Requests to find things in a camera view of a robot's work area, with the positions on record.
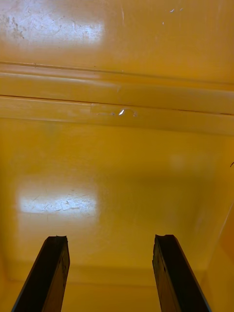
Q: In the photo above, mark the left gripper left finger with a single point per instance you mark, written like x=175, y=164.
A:
x=48, y=275

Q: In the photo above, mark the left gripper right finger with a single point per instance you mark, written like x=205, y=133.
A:
x=175, y=275

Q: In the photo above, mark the yellow-orange plastic bin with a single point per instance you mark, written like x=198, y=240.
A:
x=126, y=195
x=146, y=48

